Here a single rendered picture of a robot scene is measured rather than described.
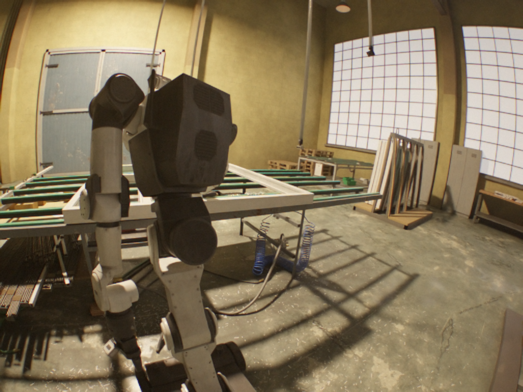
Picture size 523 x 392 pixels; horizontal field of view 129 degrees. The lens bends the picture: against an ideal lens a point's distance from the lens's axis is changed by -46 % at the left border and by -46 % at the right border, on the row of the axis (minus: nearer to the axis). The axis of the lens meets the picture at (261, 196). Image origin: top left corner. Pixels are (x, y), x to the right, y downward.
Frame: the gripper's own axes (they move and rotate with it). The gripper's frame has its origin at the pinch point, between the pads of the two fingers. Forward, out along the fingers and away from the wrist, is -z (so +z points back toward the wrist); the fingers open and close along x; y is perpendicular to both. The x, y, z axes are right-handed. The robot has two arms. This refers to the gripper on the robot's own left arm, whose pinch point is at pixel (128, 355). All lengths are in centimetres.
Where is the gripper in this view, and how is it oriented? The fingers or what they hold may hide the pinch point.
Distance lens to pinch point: 84.7
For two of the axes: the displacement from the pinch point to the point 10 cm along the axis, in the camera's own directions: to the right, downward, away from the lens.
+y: -5.2, 0.2, -8.6
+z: 0.6, -10.0, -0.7
